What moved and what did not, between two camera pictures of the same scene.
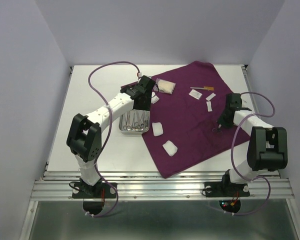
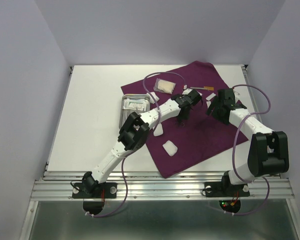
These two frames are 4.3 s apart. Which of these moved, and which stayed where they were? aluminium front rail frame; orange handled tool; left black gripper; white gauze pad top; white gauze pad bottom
Moved: left black gripper
Stayed: white gauze pad top; orange handled tool; white gauze pad bottom; aluminium front rail frame
